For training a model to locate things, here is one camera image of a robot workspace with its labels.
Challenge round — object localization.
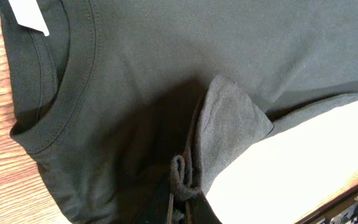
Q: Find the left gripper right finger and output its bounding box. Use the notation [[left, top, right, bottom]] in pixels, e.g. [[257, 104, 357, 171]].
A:
[[185, 192, 221, 224]]

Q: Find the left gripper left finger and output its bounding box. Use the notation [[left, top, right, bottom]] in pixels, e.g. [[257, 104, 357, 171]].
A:
[[132, 183, 173, 224]]

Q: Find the black t-shirt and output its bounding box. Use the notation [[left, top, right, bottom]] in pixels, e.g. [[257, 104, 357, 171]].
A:
[[0, 0, 358, 223]]

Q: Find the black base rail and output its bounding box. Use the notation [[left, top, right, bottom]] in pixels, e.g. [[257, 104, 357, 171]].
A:
[[296, 184, 358, 224]]

